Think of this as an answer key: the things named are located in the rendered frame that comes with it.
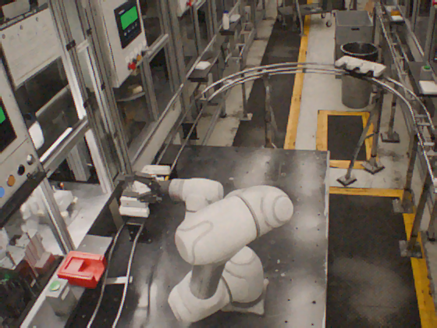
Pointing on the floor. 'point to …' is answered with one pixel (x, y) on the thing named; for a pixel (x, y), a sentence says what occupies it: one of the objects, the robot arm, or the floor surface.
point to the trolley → (303, 12)
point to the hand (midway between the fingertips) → (126, 186)
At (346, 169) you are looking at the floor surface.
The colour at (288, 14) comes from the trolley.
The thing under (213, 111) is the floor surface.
